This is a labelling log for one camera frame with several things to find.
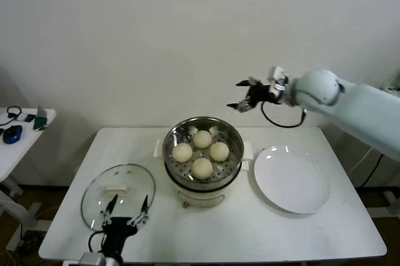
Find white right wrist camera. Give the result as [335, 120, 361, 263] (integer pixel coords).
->
[267, 66, 288, 95]

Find stainless steel steamer basket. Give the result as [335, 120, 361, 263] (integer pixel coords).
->
[152, 117, 253, 185]

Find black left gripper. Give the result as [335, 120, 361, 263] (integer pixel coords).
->
[99, 194, 150, 260]

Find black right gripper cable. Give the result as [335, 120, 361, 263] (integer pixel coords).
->
[261, 102, 307, 129]

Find black headset with cable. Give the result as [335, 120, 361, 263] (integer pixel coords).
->
[0, 106, 23, 127]

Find white wall cable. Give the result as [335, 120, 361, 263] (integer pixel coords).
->
[351, 147, 376, 173]

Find white round plate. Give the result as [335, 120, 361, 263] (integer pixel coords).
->
[253, 145, 331, 214]

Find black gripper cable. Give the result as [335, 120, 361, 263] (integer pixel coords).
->
[261, 102, 307, 129]
[88, 230, 107, 253]

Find glass lid with white handle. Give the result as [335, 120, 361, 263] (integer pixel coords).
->
[81, 163, 156, 232]

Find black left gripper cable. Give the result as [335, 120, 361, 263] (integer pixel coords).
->
[88, 230, 107, 253]

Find white steamed baozi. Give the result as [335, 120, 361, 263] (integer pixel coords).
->
[191, 157, 214, 179]
[171, 143, 193, 163]
[209, 141, 231, 162]
[192, 130, 213, 149]

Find blue computer mouse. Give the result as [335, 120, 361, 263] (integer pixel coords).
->
[2, 124, 23, 144]

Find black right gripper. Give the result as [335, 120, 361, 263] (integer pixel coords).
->
[226, 76, 281, 113]

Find white electric cooker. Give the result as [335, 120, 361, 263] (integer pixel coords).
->
[152, 140, 253, 209]

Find white side table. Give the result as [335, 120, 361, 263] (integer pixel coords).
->
[0, 108, 58, 226]

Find green circuit board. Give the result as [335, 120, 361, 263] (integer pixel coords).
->
[32, 106, 49, 132]

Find tangled floor cables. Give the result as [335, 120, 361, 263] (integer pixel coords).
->
[18, 230, 44, 251]

